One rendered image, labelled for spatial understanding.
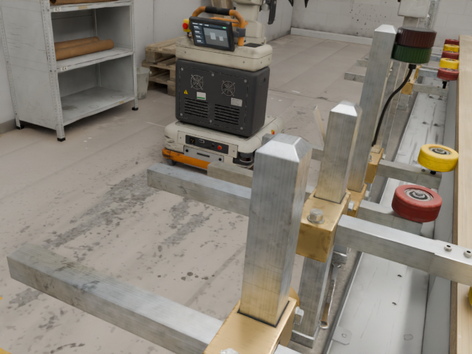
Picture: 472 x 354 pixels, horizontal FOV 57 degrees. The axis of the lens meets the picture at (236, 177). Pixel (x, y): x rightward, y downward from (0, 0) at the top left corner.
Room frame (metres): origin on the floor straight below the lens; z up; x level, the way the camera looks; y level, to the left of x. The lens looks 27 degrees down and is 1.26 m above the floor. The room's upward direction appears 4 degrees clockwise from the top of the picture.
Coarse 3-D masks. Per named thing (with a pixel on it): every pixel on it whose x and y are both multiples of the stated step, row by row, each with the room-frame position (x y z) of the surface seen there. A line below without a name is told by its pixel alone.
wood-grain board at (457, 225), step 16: (464, 48) 2.47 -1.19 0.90; (464, 64) 2.01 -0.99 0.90; (464, 80) 1.67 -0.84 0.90; (464, 96) 1.43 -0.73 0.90; (464, 112) 1.24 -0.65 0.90; (464, 128) 1.09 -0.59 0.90; (464, 144) 0.97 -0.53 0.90; (464, 160) 0.87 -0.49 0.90; (464, 176) 0.79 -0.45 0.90; (464, 192) 0.72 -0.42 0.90; (464, 208) 0.66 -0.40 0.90; (464, 224) 0.60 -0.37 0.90; (464, 240) 0.55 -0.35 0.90; (464, 288) 0.44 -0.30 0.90; (464, 304) 0.41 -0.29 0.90; (464, 320) 0.38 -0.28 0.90; (464, 336) 0.36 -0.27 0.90; (464, 352) 0.34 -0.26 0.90
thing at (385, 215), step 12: (216, 168) 0.82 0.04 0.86; (228, 168) 0.82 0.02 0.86; (240, 168) 0.83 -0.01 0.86; (228, 180) 0.81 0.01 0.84; (240, 180) 0.80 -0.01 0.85; (360, 204) 0.71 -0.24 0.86; (372, 204) 0.72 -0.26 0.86; (360, 216) 0.70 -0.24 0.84; (372, 216) 0.69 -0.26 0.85; (384, 216) 0.69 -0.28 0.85; (396, 216) 0.68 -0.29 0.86; (396, 228) 0.68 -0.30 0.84; (408, 228) 0.67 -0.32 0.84; (420, 228) 0.66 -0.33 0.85
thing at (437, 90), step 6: (348, 72) 1.98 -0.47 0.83; (348, 78) 1.96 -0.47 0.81; (354, 78) 1.95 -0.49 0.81; (360, 78) 1.94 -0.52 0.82; (414, 84) 1.85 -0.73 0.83; (420, 84) 1.86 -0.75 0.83; (414, 90) 1.85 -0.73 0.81; (420, 90) 1.84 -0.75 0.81; (426, 90) 1.83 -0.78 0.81; (432, 90) 1.82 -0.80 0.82; (438, 90) 1.81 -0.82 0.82; (444, 90) 1.81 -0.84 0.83; (444, 96) 1.80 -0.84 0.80
